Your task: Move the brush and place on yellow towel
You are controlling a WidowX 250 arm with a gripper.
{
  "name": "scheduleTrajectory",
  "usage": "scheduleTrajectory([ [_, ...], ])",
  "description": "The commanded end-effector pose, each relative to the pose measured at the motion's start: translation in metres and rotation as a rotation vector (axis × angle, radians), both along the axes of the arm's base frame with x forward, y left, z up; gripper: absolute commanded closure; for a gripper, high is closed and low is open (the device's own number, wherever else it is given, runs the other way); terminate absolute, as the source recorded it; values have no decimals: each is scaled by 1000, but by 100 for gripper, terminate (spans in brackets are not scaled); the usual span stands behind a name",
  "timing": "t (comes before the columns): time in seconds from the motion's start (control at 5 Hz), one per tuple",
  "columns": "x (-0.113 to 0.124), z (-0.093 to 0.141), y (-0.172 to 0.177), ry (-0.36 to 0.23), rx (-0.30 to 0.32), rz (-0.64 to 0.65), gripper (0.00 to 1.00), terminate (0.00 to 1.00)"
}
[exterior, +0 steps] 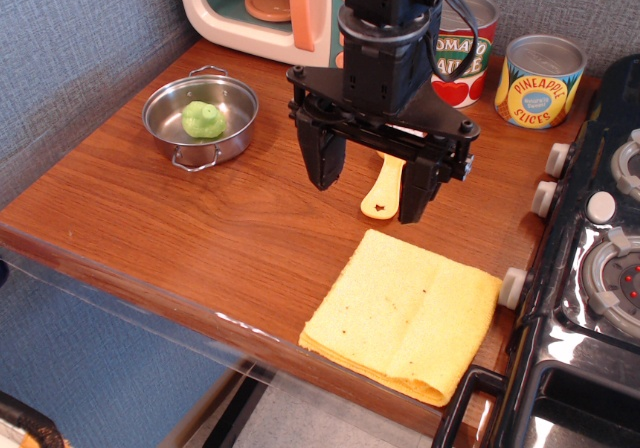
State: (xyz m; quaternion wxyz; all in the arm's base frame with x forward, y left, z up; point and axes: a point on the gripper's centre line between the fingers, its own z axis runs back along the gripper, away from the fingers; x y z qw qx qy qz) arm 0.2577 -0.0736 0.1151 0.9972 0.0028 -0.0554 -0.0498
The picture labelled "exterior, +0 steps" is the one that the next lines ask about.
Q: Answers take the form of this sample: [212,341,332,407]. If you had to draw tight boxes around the green toy vegetable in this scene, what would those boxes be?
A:
[181,101,227,138]

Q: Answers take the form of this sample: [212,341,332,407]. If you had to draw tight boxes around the white stove knob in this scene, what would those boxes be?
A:
[498,267,528,310]
[531,181,557,218]
[545,143,571,178]

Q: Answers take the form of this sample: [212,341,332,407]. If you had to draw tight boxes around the toy microwave oven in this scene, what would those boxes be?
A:
[182,0,344,68]

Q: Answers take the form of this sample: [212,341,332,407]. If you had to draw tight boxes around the white round stove button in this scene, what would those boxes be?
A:
[586,191,616,224]

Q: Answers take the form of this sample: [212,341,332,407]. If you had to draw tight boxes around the yellow dish brush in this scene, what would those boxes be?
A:
[360,151,405,220]

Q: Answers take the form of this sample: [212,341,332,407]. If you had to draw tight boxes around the small steel pot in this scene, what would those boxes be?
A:
[142,65,259,172]

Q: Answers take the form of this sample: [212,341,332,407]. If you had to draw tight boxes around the tomato sauce can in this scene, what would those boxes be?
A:
[430,0,500,110]

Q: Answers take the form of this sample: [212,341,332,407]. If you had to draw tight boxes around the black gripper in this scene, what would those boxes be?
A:
[287,12,480,224]

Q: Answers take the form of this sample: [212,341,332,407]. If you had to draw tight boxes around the pineapple slices can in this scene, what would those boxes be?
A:
[494,34,587,129]

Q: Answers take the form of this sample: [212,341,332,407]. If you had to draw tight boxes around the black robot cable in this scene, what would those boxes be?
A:
[423,0,482,82]

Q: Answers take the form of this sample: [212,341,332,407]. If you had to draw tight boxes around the black orange object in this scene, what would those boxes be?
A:
[1,392,67,448]

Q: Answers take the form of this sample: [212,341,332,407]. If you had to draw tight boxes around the orange microwave plate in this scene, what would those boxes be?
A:
[244,0,291,23]

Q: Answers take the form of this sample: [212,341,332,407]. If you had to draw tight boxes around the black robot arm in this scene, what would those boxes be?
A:
[287,0,480,224]

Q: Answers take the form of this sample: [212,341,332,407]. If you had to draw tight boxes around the grey stove burner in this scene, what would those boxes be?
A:
[610,129,640,202]
[581,227,639,339]

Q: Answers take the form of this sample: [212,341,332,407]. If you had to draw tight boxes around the black toy stove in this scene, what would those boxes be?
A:
[433,55,639,447]

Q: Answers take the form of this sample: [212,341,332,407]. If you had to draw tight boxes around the yellow towel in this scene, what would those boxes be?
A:
[299,230,501,407]

